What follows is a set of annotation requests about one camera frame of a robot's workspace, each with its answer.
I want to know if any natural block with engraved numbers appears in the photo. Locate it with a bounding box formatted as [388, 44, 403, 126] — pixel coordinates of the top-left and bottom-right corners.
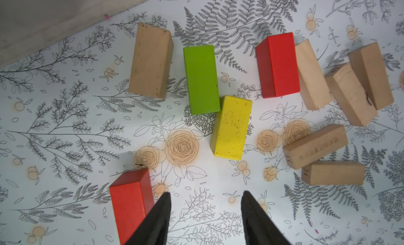
[283, 125, 348, 170]

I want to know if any leftmost natural wooden block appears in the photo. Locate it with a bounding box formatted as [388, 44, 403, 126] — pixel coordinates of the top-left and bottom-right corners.
[128, 23, 174, 99]

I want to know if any yellow wooden block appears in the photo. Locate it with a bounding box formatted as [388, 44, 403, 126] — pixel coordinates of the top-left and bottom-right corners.
[210, 95, 253, 161]

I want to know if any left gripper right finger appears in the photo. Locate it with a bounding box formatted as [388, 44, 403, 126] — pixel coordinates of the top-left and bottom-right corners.
[241, 191, 290, 245]

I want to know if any rightmost natural wooden block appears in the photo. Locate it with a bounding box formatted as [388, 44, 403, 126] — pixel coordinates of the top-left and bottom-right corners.
[349, 42, 394, 110]

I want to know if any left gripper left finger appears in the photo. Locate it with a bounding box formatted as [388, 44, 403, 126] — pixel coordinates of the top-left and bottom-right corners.
[125, 192, 171, 245]

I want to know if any lowest natural wooden block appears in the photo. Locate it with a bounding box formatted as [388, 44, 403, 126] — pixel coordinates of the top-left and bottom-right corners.
[301, 161, 366, 186]

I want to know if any beige canvas tote bag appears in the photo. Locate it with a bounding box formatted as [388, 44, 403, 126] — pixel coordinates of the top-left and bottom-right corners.
[1, 0, 147, 66]

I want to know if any green wooden block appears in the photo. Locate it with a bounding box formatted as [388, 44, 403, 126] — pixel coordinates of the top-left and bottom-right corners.
[183, 45, 221, 115]

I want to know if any natural block beside red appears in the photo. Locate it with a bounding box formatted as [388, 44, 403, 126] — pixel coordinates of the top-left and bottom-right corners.
[295, 40, 333, 111]

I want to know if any natural block numbered 49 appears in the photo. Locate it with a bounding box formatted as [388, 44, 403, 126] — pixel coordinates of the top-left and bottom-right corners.
[325, 63, 378, 127]

